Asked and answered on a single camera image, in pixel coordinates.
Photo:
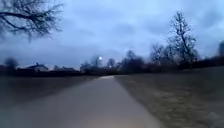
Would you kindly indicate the row of distant trees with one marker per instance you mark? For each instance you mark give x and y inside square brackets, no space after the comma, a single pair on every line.
[131,63]

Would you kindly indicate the large bare tree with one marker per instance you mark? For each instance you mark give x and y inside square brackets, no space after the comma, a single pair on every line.
[31,18]

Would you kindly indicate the slender bare tree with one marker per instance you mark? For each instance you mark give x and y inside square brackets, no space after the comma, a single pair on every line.
[181,41]

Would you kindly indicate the dull grass field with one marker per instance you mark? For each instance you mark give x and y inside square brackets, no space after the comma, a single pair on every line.
[40,88]

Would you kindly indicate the grey paved path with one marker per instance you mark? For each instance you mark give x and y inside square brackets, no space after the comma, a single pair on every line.
[96,106]

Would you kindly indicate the dry brownish grass slope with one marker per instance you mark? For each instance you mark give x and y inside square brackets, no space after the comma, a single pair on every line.
[180,96]

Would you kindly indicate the pale low house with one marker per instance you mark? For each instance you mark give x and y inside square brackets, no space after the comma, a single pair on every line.
[37,67]

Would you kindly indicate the dark hedge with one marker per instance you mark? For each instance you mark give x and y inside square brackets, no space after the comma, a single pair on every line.
[210,62]

